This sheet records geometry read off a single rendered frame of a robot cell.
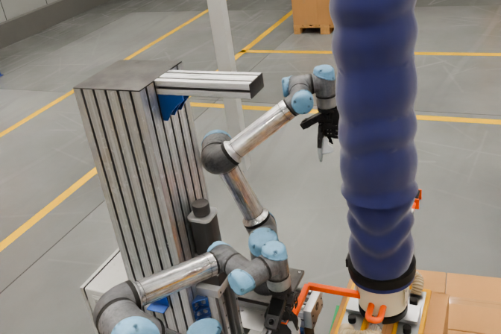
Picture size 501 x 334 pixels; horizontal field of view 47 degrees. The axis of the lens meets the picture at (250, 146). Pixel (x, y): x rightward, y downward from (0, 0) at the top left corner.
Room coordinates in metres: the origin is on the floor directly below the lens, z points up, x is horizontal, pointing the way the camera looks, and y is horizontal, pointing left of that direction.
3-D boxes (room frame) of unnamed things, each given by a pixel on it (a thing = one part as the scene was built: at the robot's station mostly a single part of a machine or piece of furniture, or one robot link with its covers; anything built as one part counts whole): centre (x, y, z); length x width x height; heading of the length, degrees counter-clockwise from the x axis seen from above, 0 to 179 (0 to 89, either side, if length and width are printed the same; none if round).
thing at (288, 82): (1.95, -0.20, 1.82); 0.11 x 0.11 x 0.08; 88
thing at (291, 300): (1.42, -0.03, 1.32); 0.09 x 0.08 x 0.12; 154
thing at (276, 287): (1.42, -0.02, 1.40); 0.08 x 0.08 x 0.05
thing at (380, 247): (1.55, -0.38, 1.78); 0.22 x 0.22 x 1.04
